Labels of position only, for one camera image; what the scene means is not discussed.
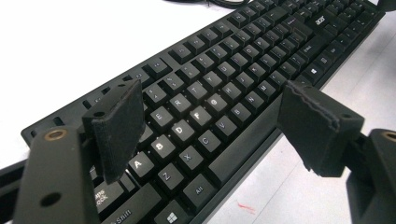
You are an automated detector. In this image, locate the black computer keyboard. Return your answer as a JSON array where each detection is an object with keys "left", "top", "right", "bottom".
[{"left": 0, "top": 0, "right": 388, "bottom": 224}]

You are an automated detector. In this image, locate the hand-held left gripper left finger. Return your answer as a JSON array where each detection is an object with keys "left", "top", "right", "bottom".
[{"left": 82, "top": 78, "right": 147, "bottom": 185}]

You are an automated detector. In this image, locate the black keyboard cable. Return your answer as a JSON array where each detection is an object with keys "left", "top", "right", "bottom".
[{"left": 164, "top": 0, "right": 250, "bottom": 9}]

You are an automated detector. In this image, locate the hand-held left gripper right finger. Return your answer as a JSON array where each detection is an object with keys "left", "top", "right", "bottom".
[{"left": 276, "top": 79, "right": 365, "bottom": 178}]

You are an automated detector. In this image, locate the white foam board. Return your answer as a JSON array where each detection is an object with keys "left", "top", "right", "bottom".
[{"left": 0, "top": 0, "right": 396, "bottom": 224}]

